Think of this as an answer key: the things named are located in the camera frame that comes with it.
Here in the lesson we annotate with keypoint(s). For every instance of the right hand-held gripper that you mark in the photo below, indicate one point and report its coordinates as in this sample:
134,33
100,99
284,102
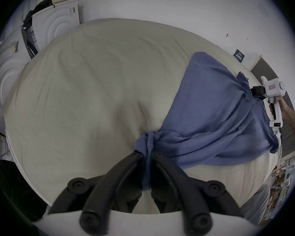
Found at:
272,87

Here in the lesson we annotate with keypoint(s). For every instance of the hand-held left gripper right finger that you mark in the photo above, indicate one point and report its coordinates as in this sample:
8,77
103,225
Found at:
177,181

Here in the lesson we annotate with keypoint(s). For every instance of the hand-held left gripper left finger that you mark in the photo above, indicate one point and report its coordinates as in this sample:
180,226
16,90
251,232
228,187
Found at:
113,181

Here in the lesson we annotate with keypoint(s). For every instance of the blue shirt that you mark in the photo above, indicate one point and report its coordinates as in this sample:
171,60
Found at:
211,112

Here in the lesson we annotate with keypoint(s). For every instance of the person's right hand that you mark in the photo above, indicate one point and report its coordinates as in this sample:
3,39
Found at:
284,108

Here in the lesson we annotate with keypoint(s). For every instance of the person's legs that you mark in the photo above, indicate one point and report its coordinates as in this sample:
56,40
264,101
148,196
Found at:
257,204

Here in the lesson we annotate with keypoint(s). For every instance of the bed with beige sheet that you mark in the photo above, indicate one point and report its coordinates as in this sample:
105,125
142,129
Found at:
93,95

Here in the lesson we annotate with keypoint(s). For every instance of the metal shelf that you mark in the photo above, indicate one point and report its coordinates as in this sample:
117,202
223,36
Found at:
282,181

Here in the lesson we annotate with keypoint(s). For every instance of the white washing machine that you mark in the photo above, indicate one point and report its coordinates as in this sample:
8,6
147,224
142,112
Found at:
56,24
7,70

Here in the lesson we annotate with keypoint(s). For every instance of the black cloth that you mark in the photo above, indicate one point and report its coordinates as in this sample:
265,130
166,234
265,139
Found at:
35,11

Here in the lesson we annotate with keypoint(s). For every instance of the dark blue wall sign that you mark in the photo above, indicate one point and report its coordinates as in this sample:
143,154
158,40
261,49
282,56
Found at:
239,55

